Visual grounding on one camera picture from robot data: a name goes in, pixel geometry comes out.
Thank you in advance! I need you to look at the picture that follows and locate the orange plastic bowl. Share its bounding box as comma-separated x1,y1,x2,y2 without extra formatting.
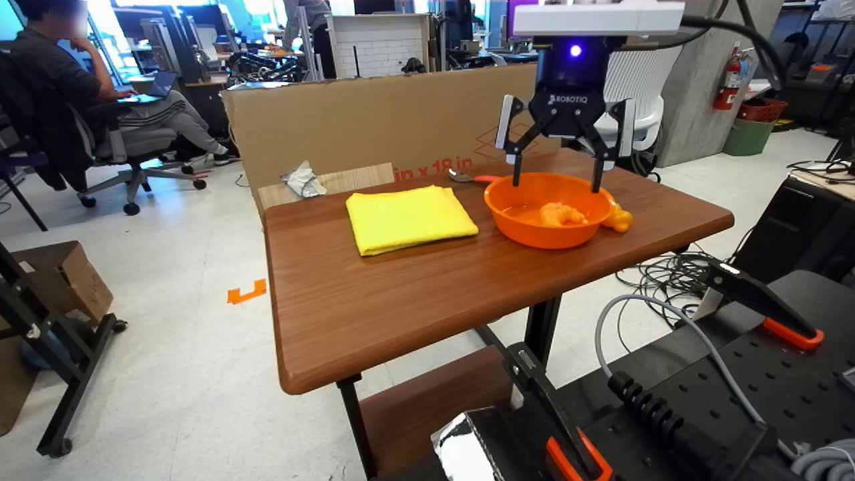
481,170,618,255

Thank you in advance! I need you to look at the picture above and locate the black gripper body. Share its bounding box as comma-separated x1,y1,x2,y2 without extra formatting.
526,37,626,140

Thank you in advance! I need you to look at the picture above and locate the black table leg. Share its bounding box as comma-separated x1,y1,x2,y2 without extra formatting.
335,371,382,481
519,297,565,370

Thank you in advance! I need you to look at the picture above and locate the seated person in dark shirt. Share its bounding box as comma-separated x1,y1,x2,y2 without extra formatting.
10,0,241,169

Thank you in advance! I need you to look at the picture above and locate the white crumpled paper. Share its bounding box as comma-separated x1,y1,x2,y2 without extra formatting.
281,158,331,200

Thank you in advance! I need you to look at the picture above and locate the orange-handled small tool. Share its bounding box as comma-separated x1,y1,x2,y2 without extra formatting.
447,166,509,186

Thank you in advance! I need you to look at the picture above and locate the orange toy food piece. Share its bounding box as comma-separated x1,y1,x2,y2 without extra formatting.
519,197,594,232

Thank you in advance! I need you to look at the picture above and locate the white board panel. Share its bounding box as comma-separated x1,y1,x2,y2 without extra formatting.
330,11,432,80

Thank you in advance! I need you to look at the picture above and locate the orange floor tape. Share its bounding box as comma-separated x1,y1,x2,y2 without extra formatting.
225,277,271,308

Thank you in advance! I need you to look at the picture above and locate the green bin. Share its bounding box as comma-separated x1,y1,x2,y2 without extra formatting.
718,116,777,158

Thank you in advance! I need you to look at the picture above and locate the red fire extinguisher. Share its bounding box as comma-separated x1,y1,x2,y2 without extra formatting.
712,44,750,116

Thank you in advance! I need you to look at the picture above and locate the black office chair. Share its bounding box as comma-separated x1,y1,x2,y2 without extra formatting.
0,50,213,219

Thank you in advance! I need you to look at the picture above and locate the yellow folded cloth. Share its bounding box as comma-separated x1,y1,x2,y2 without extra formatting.
342,181,481,259

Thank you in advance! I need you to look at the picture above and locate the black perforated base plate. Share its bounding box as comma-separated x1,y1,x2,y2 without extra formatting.
551,264,855,481

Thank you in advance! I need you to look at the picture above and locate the grey floor cable tangle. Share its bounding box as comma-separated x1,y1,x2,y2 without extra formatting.
611,249,744,316

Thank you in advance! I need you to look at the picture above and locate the black wheeled stand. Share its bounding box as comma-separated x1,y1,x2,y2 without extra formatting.
0,244,130,462

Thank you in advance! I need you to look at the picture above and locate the yellow-orange lumpy toy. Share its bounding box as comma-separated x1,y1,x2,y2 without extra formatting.
602,197,635,236

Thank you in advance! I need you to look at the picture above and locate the standing person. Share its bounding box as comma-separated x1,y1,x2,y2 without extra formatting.
281,0,338,80

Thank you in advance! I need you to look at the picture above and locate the orange and black clamp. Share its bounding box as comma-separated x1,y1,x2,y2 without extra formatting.
503,343,618,481
702,259,829,356

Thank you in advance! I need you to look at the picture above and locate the black equipment box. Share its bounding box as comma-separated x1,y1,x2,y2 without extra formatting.
732,170,855,288

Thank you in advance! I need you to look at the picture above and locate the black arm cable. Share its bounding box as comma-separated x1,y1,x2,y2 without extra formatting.
680,11,790,94

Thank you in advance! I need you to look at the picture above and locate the light grey office chair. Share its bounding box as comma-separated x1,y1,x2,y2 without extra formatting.
607,44,688,177

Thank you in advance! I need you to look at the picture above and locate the wooden lower shelf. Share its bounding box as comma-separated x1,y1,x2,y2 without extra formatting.
358,345,530,481

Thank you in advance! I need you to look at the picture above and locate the grey coiled cable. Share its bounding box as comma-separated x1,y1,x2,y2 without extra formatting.
594,291,855,481

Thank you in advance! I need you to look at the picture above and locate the small cardboard box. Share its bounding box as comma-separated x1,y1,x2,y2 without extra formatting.
9,239,117,327

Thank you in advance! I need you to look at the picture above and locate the brown cardboard panel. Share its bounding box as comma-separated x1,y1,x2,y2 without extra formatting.
220,62,542,213

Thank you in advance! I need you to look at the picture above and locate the glossy dark metal plate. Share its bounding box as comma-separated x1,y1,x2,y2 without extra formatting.
427,407,538,481

